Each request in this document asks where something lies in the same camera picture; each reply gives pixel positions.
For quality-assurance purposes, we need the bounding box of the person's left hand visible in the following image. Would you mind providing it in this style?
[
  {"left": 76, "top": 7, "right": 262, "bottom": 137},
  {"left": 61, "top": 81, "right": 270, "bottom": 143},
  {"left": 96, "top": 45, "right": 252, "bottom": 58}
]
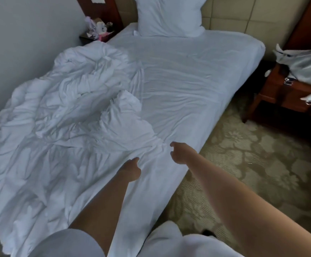
[{"left": 117, "top": 157, "right": 143, "bottom": 183}]

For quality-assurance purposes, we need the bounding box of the person's right hand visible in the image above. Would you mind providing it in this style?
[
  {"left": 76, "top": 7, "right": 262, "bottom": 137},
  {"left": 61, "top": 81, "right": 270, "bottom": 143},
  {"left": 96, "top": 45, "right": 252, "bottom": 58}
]
[{"left": 170, "top": 141, "right": 200, "bottom": 165}]

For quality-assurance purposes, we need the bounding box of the white bed sheet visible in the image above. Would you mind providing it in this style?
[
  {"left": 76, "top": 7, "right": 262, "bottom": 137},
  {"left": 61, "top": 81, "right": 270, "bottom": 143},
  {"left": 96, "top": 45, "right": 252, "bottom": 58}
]
[{"left": 0, "top": 24, "right": 266, "bottom": 257}]

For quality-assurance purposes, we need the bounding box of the white duvet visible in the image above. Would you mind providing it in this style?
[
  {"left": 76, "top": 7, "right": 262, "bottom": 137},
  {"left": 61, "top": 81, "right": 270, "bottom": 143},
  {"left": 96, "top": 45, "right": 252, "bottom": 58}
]
[{"left": 0, "top": 41, "right": 167, "bottom": 257}]

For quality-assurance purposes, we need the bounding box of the white pillow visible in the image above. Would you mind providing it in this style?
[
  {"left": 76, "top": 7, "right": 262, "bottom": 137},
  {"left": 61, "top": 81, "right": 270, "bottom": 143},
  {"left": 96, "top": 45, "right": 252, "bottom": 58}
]
[{"left": 133, "top": 0, "right": 207, "bottom": 39}]

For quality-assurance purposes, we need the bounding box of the person's left forearm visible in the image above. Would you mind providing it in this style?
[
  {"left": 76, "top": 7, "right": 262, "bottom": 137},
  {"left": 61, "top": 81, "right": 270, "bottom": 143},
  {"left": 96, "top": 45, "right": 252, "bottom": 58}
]
[{"left": 69, "top": 171, "right": 132, "bottom": 255}]

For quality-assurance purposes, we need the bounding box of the person's right forearm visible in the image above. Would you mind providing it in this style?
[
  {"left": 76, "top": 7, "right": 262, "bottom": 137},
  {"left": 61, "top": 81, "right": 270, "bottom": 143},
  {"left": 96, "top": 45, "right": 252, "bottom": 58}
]
[{"left": 187, "top": 155, "right": 311, "bottom": 257}]

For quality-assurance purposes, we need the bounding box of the person's white shirt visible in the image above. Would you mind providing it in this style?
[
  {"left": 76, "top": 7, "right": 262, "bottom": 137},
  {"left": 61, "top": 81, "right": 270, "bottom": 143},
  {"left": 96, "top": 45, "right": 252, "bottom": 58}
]
[{"left": 30, "top": 228, "right": 244, "bottom": 257}]

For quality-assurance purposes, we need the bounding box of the dark wooden nightstand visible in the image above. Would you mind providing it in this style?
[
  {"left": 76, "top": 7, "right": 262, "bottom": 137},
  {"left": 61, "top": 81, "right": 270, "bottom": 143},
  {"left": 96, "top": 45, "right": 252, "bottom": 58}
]
[
  {"left": 79, "top": 26, "right": 125, "bottom": 46},
  {"left": 243, "top": 48, "right": 311, "bottom": 126}
]

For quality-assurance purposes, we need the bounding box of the beige padded headboard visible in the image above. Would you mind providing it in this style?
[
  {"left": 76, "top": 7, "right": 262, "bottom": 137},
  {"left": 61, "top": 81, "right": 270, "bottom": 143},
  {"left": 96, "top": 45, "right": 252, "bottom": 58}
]
[{"left": 113, "top": 0, "right": 311, "bottom": 62}]

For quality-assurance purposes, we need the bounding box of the dark wooden wall panel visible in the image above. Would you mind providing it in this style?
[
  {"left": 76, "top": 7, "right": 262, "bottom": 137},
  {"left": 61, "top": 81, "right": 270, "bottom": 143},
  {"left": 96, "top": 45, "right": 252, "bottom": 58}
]
[
  {"left": 284, "top": 0, "right": 311, "bottom": 51},
  {"left": 75, "top": 0, "right": 125, "bottom": 30}
]

